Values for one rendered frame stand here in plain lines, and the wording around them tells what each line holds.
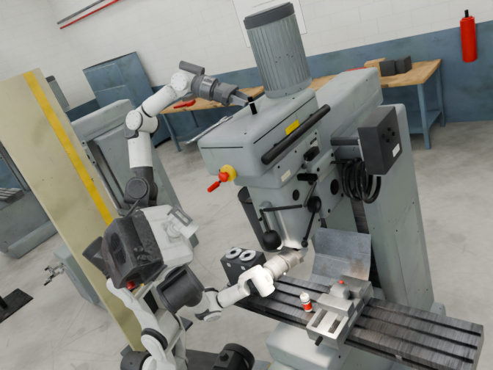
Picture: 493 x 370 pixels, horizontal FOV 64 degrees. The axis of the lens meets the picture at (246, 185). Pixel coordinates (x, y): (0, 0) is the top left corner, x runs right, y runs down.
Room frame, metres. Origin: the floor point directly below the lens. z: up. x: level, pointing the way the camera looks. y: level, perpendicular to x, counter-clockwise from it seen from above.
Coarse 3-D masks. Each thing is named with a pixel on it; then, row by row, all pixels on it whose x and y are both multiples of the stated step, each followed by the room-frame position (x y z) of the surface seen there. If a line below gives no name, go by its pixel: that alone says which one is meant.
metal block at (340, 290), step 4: (336, 284) 1.36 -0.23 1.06; (340, 284) 1.35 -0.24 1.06; (344, 284) 1.34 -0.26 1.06; (332, 288) 1.35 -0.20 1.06; (336, 288) 1.34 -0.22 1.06; (340, 288) 1.33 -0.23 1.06; (344, 288) 1.32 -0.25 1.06; (332, 292) 1.34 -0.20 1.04; (336, 292) 1.32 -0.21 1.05; (340, 292) 1.30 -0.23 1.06; (344, 292) 1.31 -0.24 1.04; (348, 292) 1.33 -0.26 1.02; (336, 296) 1.32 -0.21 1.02; (340, 296) 1.31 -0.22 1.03; (344, 296) 1.30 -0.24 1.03; (348, 296) 1.32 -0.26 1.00
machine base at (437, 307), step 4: (432, 304) 1.84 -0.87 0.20; (436, 304) 1.83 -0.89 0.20; (440, 304) 1.82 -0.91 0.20; (432, 308) 1.81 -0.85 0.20; (436, 308) 1.80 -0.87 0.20; (440, 308) 1.79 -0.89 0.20; (444, 308) 1.79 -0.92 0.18; (432, 312) 1.78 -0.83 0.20; (436, 312) 1.77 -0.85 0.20; (440, 312) 1.76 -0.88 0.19; (444, 312) 1.78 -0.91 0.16; (396, 364) 1.53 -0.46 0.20; (400, 364) 1.52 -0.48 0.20; (392, 368) 1.51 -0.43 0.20; (396, 368) 1.51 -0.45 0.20; (400, 368) 1.50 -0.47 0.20; (404, 368) 1.49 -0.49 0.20; (408, 368) 1.48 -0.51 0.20; (412, 368) 1.47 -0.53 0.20
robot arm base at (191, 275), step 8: (184, 264) 1.28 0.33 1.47; (176, 272) 1.26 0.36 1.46; (184, 272) 1.26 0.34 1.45; (192, 272) 1.23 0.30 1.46; (168, 280) 1.24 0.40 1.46; (176, 280) 1.25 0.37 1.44; (192, 280) 1.20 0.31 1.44; (160, 288) 1.22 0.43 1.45; (200, 288) 1.19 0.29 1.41; (160, 296) 1.19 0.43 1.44; (168, 304) 1.16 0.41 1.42; (176, 312) 1.16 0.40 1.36
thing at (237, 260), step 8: (232, 248) 1.84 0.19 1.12; (240, 248) 1.81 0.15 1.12; (224, 256) 1.81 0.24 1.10; (232, 256) 1.76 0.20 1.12; (240, 256) 1.74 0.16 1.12; (248, 256) 1.73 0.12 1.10; (256, 256) 1.70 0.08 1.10; (264, 256) 1.72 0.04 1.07; (224, 264) 1.77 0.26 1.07; (232, 264) 1.73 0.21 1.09; (240, 264) 1.69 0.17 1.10; (248, 264) 1.66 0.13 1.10; (256, 264) 1.67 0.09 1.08; (232, 272) 1.75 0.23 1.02; (240, 272) 1.71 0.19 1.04; (232, 280) 1.77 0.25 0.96; (248, 280) 1.68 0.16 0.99; (256, 288) 1.65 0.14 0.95
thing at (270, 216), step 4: (260, 204) 1.38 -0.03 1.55; (264, 204) 1.37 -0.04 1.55; (268, 204) 1.36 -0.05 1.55; (264, 212) 1.36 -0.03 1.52; (268, 212) 1.35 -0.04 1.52; (272, 212) 1.37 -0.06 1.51; (268, 216) 1.35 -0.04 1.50; (272, 216) 1.36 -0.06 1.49; (268, 220) 1.36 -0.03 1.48; (272, 220) 1.36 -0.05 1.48; (276, 220) 1.37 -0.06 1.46; (268, 224) 1.36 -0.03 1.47; (272, 224) 1.35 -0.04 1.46; (276, 224) 1.37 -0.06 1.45; (272, 228) 1.35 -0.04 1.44; (276, 228) 1.36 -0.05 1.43; (280, 232) 1.37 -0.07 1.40; (280, 236) 1.37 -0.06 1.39; (280, 248) 1.35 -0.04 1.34
